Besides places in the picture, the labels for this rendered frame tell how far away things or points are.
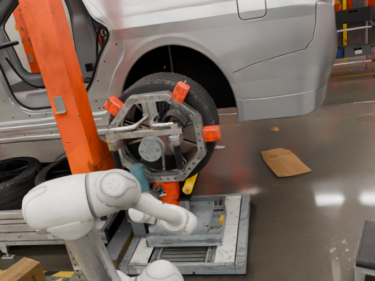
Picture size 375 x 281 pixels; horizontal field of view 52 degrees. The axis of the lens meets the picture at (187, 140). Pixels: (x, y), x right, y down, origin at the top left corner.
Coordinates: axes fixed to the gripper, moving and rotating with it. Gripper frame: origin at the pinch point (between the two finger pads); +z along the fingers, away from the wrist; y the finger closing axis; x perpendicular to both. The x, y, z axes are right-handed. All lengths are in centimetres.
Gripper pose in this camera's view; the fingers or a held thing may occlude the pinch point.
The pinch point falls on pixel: (159, 188)
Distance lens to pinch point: 196.8
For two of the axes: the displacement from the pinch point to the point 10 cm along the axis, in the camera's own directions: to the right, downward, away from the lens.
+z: 1.4, -1.2, 9.8
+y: -9.8, 1.2, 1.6
